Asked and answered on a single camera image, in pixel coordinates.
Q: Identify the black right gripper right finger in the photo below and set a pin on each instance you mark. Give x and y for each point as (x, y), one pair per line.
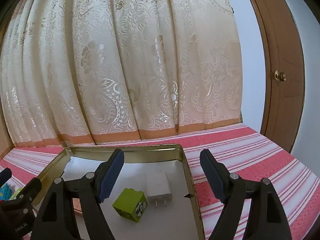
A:
(266, 217)

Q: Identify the red white striped tablecloth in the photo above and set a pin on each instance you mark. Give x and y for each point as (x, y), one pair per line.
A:
(252, 156)

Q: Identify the green toy building block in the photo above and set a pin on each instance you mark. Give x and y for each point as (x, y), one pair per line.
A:
(131, 204)

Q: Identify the brass door knob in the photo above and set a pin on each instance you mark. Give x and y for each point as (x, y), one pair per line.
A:
(279, 76)

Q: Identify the blue toy building block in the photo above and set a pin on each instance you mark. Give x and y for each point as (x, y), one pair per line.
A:
(5, 192)

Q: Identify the cream floral curtain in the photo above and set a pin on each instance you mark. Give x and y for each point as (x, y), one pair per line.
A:
(90, 72)

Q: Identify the white usb wall charger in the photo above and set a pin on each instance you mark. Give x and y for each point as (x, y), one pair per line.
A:
(158, 188)

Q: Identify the gold metal tin tray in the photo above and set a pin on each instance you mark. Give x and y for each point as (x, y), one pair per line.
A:
(119, 192)

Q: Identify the brown wooden door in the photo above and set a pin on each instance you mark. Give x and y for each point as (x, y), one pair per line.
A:
(282, 46)

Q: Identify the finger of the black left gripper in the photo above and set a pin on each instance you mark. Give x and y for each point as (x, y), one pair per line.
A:
(29, 192)
(5, 175)

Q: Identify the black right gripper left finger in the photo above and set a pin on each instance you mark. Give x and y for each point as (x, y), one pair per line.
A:
(56, 218)

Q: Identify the clear green card box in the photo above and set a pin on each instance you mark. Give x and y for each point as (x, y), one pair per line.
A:
(14, 195)

